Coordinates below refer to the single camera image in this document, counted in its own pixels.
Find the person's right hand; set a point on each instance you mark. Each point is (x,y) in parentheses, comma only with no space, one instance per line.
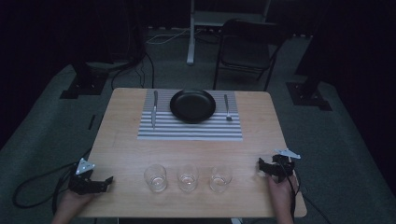
(281,193)

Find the black folding chair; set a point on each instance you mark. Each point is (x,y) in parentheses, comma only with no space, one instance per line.
(247,53)

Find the black stand base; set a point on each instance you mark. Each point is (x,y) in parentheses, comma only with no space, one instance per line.
(84,84)
(308,93)

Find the person's left hand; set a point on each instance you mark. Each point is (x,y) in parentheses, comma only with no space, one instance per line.
(71,199)

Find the silver fork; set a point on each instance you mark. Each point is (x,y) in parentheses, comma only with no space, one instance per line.
(227,107)

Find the white metal stand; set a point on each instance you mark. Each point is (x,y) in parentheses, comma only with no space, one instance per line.
(199,21)

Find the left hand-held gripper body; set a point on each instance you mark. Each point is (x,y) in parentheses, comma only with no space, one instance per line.
(83,183)

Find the striped grey placemat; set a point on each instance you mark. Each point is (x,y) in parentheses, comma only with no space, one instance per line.
(190,130)

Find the silver knife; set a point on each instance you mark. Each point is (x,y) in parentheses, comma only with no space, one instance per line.
(154,109)

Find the black plate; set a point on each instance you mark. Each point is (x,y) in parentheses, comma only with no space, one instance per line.
(192,105)

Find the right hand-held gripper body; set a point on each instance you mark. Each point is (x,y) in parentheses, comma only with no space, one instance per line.
(280,165)

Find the clear drinking glass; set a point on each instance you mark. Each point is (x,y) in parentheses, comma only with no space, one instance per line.
(155,178)
(187,177)
(220,178)

